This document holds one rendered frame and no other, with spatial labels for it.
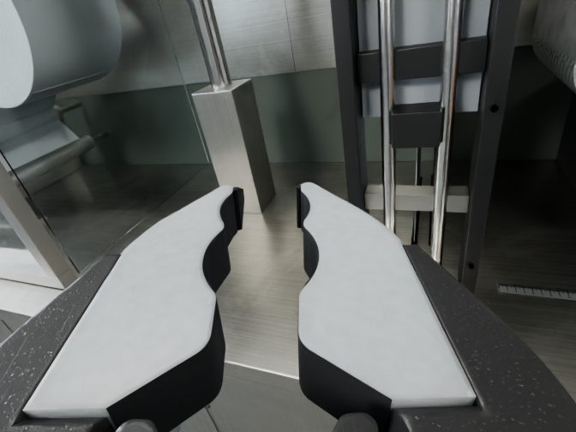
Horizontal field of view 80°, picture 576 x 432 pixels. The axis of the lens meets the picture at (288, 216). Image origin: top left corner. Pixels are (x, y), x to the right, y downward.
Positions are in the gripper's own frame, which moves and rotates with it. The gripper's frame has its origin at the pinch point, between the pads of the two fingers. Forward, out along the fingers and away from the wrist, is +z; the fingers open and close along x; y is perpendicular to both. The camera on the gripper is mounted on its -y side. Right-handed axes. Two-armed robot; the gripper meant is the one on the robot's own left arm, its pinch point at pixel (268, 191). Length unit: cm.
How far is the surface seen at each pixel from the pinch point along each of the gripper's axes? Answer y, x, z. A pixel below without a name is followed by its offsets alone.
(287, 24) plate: -1, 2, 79
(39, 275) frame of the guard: 37, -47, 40
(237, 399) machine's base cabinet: 50, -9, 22
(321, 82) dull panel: 11, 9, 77
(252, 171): 24, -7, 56
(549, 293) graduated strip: 29, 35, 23
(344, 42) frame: -1.9, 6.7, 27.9
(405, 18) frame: -3.8, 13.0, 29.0
